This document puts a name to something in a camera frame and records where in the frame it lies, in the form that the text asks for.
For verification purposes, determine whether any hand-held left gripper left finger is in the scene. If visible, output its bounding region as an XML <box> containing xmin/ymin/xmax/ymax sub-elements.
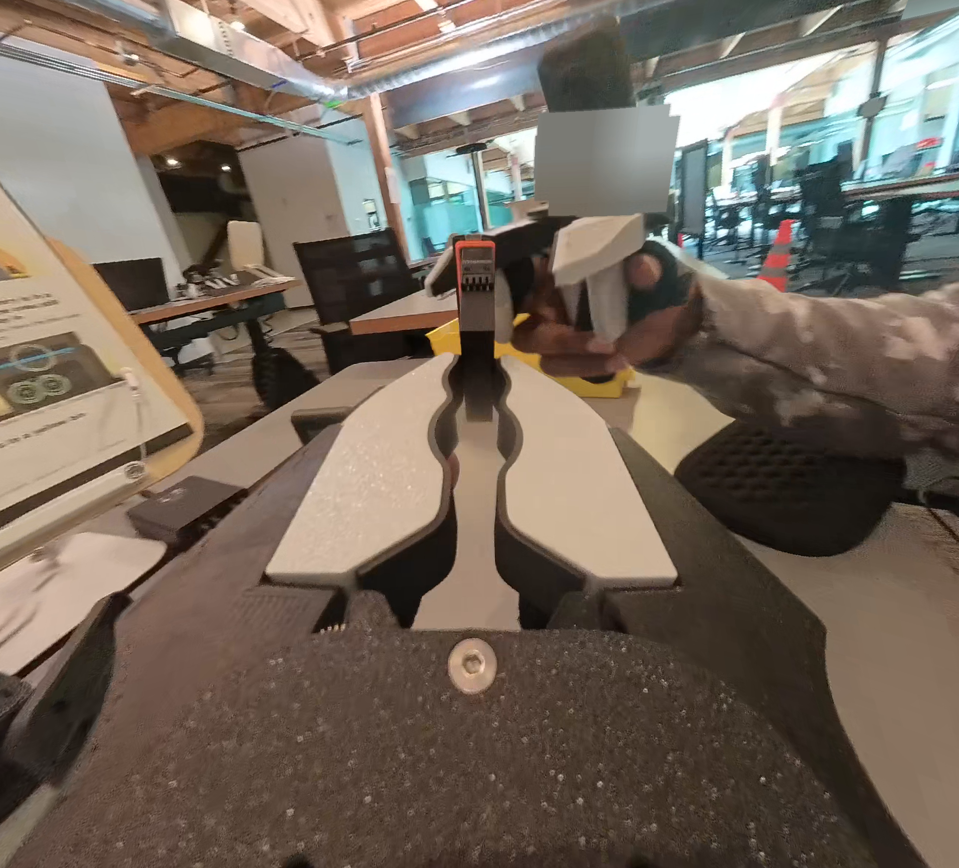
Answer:
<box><xmin>266</xmin><ymin>355</ymin><xmax>458</xmax><ymax>587</ymax></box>

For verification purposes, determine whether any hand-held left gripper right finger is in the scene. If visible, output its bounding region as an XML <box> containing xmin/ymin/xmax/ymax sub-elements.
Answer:
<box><xmin>499</xmin><ymin>356</ymin><xmax>678</xmax><ymax>592</ymax></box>

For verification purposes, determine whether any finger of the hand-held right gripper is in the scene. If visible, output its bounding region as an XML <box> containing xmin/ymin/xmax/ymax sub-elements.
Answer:
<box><xmin>552</xmin><ymin>214</ymin><xmax>645</xmax><ymax>352</ymax></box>
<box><xmin>428</xmin><ymin>221</ymin><xmax>558</xmax><ymax>303</ymax></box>

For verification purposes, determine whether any black battery orange stripe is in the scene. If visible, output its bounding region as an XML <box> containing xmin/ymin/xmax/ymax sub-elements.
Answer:
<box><xmin>455</xmin><ymin>236</ymin><xmax>503</xmax><ymax>420</ymax></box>

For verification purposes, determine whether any yellow plastic bin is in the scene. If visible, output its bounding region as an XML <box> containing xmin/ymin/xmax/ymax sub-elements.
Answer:
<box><xmin>428</xmin><ymin>317</ymin><xmax>638</xmax><ymax>400</ymax></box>

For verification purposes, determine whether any person's right forearm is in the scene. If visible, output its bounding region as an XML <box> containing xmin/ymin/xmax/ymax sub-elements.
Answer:
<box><xmin>660</xmin><ymin>247</ymin><xmax>959</xmax><ymax>464</ymax></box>

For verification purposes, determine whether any person's right hand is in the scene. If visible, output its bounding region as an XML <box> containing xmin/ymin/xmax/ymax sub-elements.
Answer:
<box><xmin>517</xmin><ymin>247</ymin><xmax>705</xmax><ymax>378</ymax></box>

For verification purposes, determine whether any wooden work table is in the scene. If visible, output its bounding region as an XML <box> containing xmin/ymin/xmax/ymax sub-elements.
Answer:
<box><xmin>350</xmin><ymin>287</ymin><xmax>463</xmax><ymax>337</ymax></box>

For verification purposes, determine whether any black mesh office chair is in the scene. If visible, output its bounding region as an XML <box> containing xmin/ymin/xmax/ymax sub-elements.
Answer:
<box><xmin>293</xmin><ymin>229</ymin><xmax>421</xmax><ymax>375</ymax></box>

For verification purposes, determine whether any black charging hub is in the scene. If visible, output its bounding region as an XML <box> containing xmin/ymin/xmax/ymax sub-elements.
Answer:
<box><xmin>126</xmin><ymin>476</ymin><xmax>248</xmax><ymax>547</ymax></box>

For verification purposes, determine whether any orange traffic cone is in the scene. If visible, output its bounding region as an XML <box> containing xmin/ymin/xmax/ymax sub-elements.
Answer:
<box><xmin>757</xmin><ymin>217</ymin><xmax>798</xmax><ymax>292</ymax></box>

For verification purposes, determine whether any black honeycomb cushion pad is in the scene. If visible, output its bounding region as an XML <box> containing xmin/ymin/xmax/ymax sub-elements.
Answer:
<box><xmin>675</xmin><ymin>419</ymin><xmax>908</xmax><ymax>557</ymax></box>

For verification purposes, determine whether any wooden desk with monitors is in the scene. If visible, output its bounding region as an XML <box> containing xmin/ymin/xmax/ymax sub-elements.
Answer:
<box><xmin>132</xmin><ymin>274</ymin><xmax>298</xmax><ymax>360</ymax></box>

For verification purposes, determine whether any white clip bar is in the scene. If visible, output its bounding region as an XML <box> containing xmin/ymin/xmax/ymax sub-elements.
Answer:
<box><xmin>0</xmin><ymin>464</ymin><xmax>151</xmax><ymax>569</ymax></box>

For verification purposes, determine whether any white base mat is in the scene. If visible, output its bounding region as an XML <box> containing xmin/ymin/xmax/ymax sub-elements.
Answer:
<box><xmin>0</xmin><ymin>531</ymin><xmax>169</xmax><ymax>677</ymax></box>

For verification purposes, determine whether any black computer monitor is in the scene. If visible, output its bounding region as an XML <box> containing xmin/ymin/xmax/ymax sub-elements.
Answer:
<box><xmin>93</xmin><ymin>257</ymin><xmax>173</xmax><ymax>312</ymax></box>

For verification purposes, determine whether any wooden instruction board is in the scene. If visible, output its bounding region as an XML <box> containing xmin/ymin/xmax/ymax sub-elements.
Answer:
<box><xmin>0</xmin><ymin>187</ymin><xmax>206</xmax><ymax>569</ymax></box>

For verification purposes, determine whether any thin grey cord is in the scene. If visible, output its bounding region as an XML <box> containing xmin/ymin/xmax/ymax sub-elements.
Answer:
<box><xmin>120</xmin><ymin>367</ymin><xmax>151</xmax><ymax>479</ymax></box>

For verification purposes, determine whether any silver ceiling duct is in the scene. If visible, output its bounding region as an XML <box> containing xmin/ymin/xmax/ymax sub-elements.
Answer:
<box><xmin>0</xmin><ymin>0</ymin><xmax>361</xmax><ymax>105</ymax></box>

